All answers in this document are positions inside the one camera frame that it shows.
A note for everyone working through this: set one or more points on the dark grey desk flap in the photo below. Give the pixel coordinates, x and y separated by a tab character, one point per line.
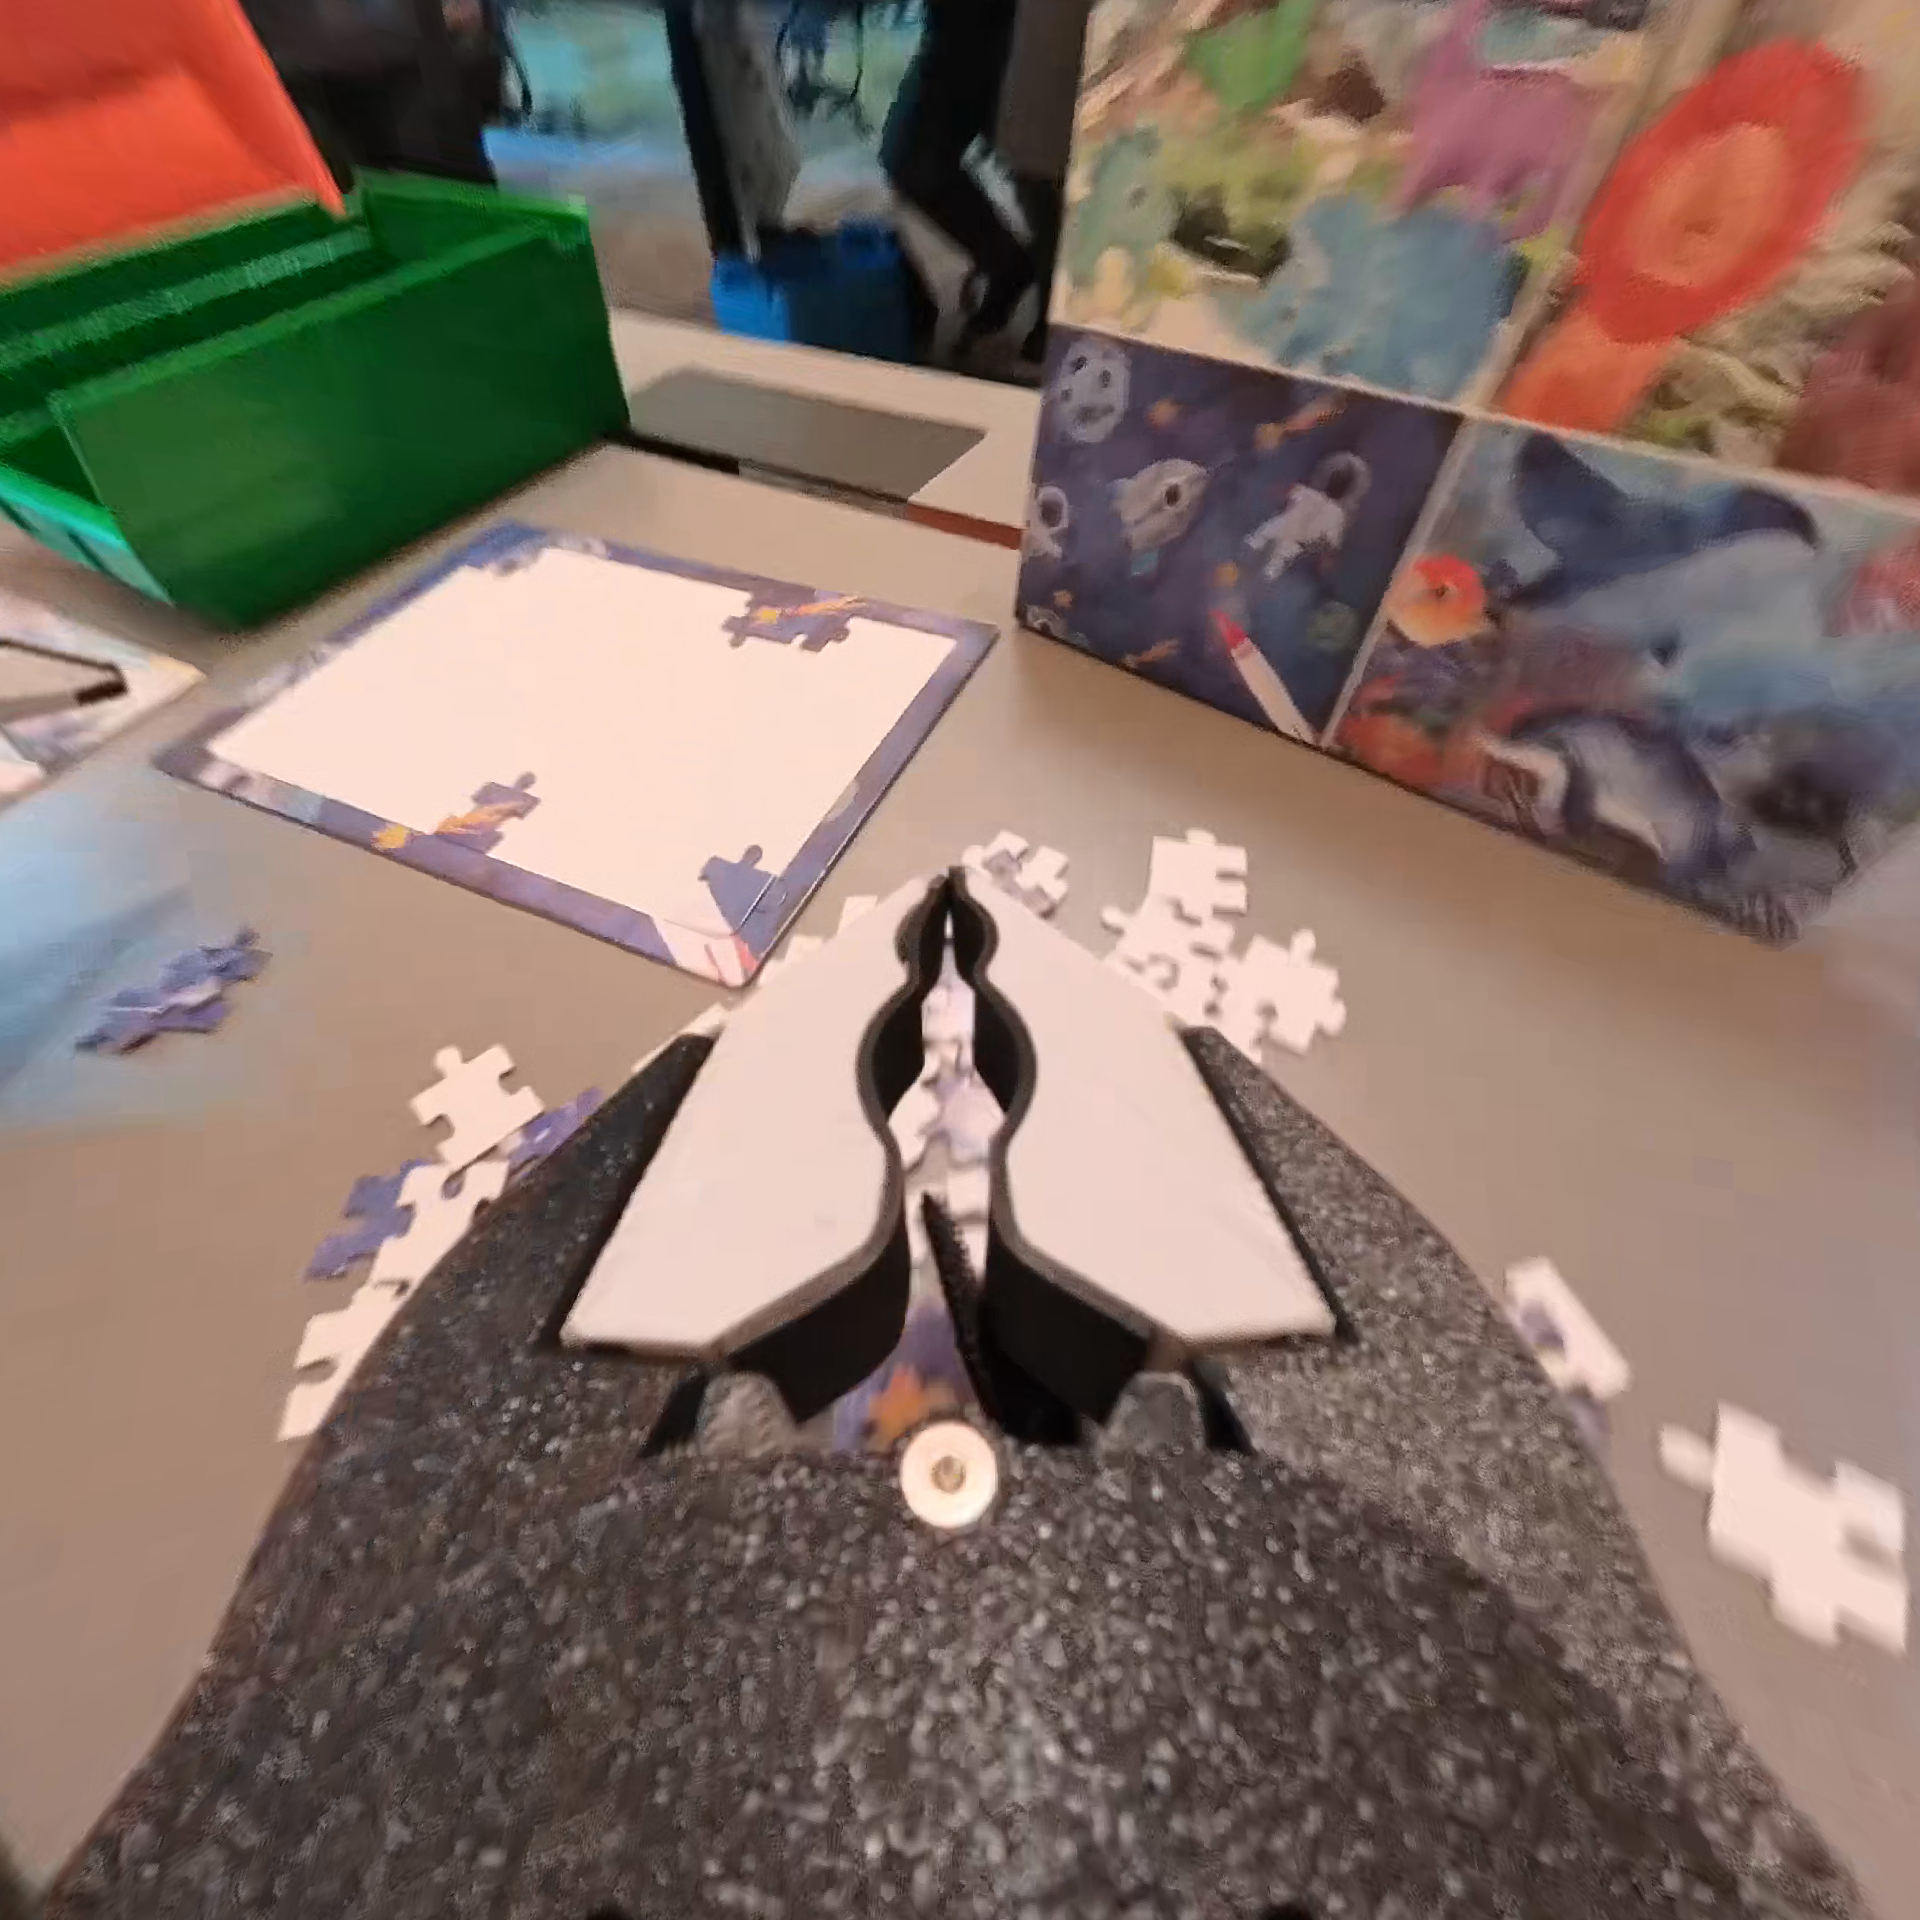
812	428

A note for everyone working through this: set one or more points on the red plastic bin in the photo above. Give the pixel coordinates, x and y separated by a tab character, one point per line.
135	119

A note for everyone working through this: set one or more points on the green plastic bin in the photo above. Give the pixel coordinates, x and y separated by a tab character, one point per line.
375	452

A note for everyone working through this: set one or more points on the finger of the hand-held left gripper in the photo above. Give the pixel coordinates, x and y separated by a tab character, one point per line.
53	679

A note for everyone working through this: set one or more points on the blue grey puzzle piece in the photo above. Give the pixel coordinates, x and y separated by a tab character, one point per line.
528	561

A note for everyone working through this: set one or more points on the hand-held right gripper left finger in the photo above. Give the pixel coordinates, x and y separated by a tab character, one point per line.
747	1186

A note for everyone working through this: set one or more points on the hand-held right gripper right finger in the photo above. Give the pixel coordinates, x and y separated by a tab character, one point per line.
1154	1186

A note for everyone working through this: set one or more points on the illustrated puzzle box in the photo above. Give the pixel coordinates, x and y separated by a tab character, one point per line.
1501	452

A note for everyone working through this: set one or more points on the blue star puzzle piece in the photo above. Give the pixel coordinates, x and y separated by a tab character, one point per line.
758	632

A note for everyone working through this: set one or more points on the grey desk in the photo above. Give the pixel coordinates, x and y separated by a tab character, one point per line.
1501	1049

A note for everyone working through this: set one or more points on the pile of jigsaw puzzle pieces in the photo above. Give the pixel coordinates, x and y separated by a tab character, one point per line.
1185	901

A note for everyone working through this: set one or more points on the blue comet puzzle piece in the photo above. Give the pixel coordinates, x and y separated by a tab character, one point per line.
827	618
486	808

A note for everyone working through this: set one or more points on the pink dinosaur puzzle board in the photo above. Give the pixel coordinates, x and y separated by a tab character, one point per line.
76	720

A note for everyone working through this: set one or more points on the blue framed puzzle board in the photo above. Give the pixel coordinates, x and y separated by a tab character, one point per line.
569	706

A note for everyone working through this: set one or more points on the blue crate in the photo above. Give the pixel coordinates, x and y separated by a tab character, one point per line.
812	292

